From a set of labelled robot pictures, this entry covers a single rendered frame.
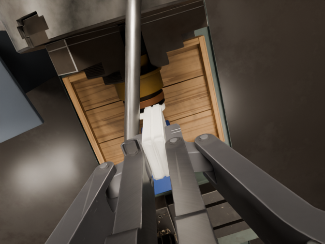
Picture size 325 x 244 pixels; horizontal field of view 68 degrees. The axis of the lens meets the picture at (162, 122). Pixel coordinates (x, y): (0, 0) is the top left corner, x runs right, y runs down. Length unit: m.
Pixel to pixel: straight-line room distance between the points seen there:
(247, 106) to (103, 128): 1.26
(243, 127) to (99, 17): 1.61
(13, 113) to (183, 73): 0.54
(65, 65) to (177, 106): 0.40
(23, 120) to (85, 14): 0.64
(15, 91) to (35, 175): 1.12
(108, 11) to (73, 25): 0.04
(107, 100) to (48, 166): 1.25
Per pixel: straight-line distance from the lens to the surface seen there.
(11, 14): 0.34
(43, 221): 2.14
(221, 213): 0.77
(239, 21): 1.64
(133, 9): 0.20
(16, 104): 0.87
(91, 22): 0.27
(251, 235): 0.95
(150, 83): 0.40
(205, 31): 1.01
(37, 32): 0.32
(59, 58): 0.33
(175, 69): 0.64
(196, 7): 0.41
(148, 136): 0.16
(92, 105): 0.66
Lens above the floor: 1.51
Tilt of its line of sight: 68 degrees down
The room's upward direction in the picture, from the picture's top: 162 degrees clockwise
